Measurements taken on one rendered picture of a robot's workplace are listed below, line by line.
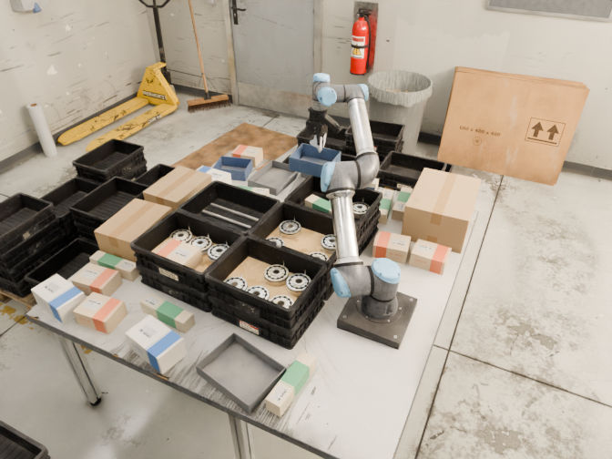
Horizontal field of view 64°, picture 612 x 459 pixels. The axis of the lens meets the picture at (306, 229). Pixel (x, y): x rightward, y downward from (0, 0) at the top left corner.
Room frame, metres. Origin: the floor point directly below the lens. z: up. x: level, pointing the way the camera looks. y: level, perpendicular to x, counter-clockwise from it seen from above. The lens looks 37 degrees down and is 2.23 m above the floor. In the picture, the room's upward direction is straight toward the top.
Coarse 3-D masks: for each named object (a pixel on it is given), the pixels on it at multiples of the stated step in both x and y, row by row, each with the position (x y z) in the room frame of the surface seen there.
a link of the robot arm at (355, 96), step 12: (360, 84) 2.04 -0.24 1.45; (348, 96) 1.99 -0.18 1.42; (360, 96) 1.98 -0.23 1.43; (348, 108) 1.96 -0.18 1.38; (360, 108) 1.92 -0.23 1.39; (360, 120) 1.87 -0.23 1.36; (360, 132) 1.83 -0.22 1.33; (360, 144) 1.79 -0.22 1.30; (372, 144) 1.80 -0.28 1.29; (360, 156) 1.74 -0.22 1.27; (372, 156) 1.73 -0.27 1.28; (372, 168) 1.68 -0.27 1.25; (372, 180) 1.67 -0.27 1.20
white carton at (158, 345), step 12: (144, 324) 1.27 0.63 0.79; (156, 324) 1.27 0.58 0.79; (132, 336) 1.21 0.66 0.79; (144, 336) 1.21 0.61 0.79; (156, 336) 1.21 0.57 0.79; (168, 336) 1.21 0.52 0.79; (132, 348) 1.22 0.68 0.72; (144, 348) 1.16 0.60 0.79; (156, 348) 1.16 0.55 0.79; (168, 348) 1.16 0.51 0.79; (180, 348) 1.19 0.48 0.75; (156, 360) 1.12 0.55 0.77; (168, 360) 1.14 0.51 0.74
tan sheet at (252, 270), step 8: (240, 264) 1.58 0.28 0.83; (248, 264) 1.58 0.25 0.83; (256, 264) 1.58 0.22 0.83; (264, 264) 1.58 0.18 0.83; (232, 272) 1.52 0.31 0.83; (240, 272) 1.52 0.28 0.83; (248, 272) 1.52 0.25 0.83; (256, 272) 1.52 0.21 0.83; (248, 280) 1.47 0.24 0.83; (256, 280) 1.47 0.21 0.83; (264, 280) 1.47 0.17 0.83; (272, 288) 1.43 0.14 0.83; (280, 288) 1.43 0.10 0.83; (272, 296) 1.38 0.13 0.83; (296, 296) 1.38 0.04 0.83
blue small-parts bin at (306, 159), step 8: (304, 144) 2.11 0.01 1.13; (296, 152) 2.05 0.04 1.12; (304, 152) 2.11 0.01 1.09; (312, 152) 2.09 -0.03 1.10; (328, 152) 2.05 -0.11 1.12; (336, 152) 2.04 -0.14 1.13; (296, 160) 1.96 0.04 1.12; (304, 160) 1.95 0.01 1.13; (312, 160) 2.06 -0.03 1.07; (320, 160) 2.06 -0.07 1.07; (328, 160) 2.05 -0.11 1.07; (336, 160) 1.98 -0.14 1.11; (296, 168) 1.97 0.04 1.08; (304, 168) 1.95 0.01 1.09; (312, 168) 1.93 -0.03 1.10; (320, 168) 1.91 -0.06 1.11; (320, 176) 1.91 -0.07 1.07
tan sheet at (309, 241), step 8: (272, 232) 1.80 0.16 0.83; (304, 232) 1.80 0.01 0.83; (312, 232) 1.80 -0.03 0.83; (288, 240) 1.74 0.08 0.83; (296, 240) 1.74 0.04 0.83; (304, 240) 1.74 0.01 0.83; (312, 240) 1.74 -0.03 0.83; (320, 240) 1.74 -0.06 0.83; (296, 248) 1.69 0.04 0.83; (304, 248) 1.69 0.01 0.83; (312, 248) 1.69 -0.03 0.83; (320, 248) 1.69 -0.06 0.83; (328, 256) 1.63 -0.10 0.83
